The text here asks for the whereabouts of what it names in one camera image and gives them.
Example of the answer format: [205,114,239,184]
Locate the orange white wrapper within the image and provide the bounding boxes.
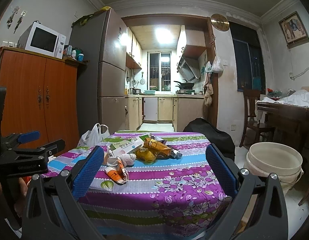
[105,158,129,185]

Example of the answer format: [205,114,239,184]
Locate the white tissue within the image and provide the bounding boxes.
[106,153,137,167]

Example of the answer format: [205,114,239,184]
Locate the white medicine box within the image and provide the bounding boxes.
[112,139,144,157]

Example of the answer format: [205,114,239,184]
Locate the yellow bread wrapper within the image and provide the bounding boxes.
[134,138,183,164]

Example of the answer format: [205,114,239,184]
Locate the green medicine box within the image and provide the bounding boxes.
[109,134,150,151]

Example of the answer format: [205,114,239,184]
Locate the kitchen base cabinets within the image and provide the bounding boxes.
[125,94,206,132]

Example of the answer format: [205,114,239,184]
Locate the kitchen window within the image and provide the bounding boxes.
[147,51,171,92]

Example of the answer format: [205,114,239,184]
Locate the white plastic bag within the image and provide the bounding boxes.
[77,123,110,147]

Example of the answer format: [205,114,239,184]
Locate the white plastic bucket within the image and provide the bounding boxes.
[243,142,304,194]

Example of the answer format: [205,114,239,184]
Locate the orange wooden cabinet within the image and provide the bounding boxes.
[0,47,87,152]

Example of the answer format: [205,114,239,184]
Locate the floral striped tablecloth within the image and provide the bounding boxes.
[41,129,233,238]

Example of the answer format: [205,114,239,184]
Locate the dark wooden table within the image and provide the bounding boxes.
[256,100,309,156]

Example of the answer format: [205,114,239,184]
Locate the white microwave oven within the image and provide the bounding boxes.
[17,22,67,59]

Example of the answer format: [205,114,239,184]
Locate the dark wooden chair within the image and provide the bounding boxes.
[239,88,275,147]

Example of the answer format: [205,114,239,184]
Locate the grey refrigerator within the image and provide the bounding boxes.
[69,8,127,134]

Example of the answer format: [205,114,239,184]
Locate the white sheet on table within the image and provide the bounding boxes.
[257,89,309,108]

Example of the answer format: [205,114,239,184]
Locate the black wok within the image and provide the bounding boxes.
[174,81,195,89]

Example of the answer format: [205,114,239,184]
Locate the hanging plastic bags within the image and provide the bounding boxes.
[203,56,223,107]

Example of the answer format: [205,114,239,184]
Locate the dark curtained window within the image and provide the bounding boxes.
[229,22,266,94]

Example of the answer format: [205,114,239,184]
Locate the range hood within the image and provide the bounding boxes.
[177,44,206,83]

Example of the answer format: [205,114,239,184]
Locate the framed elephant picture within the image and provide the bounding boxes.
[279,11,309,49]

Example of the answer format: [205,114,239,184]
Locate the round brass wall clock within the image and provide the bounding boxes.
[210,14,230,31]

